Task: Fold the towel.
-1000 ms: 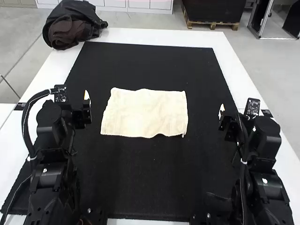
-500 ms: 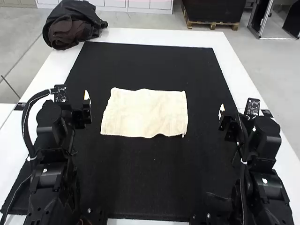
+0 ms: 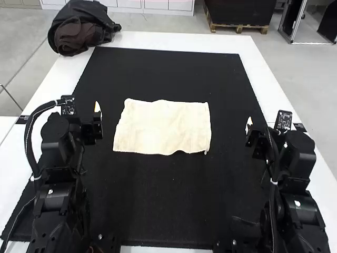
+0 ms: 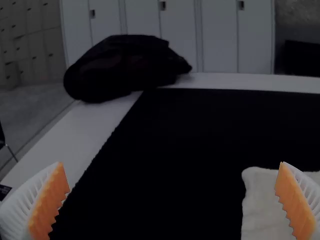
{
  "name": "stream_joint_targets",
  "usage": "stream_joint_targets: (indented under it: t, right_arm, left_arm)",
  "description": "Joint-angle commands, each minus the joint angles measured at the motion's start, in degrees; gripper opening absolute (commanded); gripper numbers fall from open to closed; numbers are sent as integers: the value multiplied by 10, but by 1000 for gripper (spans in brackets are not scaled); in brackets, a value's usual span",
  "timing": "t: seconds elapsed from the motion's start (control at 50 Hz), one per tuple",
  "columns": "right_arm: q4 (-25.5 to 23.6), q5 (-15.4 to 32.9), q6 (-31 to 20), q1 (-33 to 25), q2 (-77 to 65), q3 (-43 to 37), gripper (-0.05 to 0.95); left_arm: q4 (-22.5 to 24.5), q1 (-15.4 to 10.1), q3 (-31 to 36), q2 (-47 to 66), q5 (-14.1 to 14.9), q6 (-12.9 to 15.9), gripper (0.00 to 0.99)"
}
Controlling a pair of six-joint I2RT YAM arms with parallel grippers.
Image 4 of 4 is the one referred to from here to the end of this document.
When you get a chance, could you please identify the black crate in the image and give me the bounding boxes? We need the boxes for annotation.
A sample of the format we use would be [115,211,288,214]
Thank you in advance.
[283,39,320,76]

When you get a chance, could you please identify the pale towel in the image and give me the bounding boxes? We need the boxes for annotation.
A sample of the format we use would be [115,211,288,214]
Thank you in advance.
[240,166,320,240]

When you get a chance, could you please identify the black mat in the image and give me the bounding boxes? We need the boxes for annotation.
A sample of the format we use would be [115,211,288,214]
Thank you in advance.
[48,87,320,240]

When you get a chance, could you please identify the black cloth bag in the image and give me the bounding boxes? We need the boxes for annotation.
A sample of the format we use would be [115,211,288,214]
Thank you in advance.
[62,34,193,103]

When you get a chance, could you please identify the beige drawer cabinet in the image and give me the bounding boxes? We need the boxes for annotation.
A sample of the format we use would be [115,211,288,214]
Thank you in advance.
[0,0,68,91]

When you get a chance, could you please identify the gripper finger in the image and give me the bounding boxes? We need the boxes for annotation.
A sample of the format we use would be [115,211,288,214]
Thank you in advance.
[0,161,72,240]
[274,161,320,240]

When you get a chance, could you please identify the grey cupboard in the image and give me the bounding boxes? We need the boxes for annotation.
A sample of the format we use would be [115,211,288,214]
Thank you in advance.
[59,0,276,75]

